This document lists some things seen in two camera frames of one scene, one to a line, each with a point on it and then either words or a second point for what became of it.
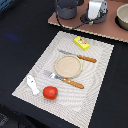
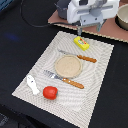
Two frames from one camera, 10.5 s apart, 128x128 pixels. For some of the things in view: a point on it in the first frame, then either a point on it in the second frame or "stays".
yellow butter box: [81, 43] stays
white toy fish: [31, 82] stays
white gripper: [96, 8] to [92, 12]
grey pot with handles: [67, 9] stays
